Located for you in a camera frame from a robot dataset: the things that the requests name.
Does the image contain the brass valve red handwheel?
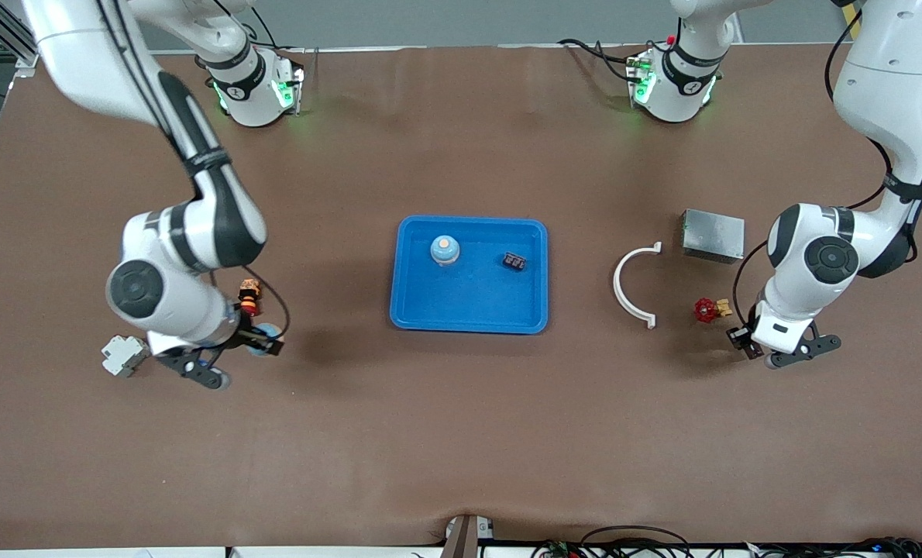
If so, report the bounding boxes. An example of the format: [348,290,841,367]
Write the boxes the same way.
[692,297,734,324]

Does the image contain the brown table mat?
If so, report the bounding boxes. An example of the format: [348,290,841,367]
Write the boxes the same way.
[0,43,922,551]

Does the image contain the black cable loop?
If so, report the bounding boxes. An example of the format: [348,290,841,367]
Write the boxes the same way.
[581,525,693,558]

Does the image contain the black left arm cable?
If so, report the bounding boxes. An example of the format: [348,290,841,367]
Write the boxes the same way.
[732,0,922,330]

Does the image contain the perforated metal power supply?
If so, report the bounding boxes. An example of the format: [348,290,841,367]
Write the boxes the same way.
[679,208,746,265]

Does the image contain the aluminium frame post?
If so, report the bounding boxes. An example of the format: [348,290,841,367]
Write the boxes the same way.
[0,0,43,71]

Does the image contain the tangled black cables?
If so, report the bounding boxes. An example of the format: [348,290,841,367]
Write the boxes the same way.
[748,536,922,558]

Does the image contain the grey metal table bracket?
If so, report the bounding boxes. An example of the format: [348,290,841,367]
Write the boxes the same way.
[442,515,494,558]

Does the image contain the black arm base cable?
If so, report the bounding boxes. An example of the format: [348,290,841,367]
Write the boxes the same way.
[252,8,307,71]
[558,39,640,82]

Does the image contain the blue plastic tray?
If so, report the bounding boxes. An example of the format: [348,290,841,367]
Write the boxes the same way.
[389,215,549,336]

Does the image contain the white curved pipe clamp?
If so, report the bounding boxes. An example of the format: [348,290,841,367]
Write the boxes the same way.
[613,242,663,330]

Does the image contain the white circuit breaker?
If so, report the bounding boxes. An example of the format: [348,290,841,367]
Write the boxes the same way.
[101,335,153,378]

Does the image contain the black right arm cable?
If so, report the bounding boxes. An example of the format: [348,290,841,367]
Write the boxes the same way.
[97,0,291,346]

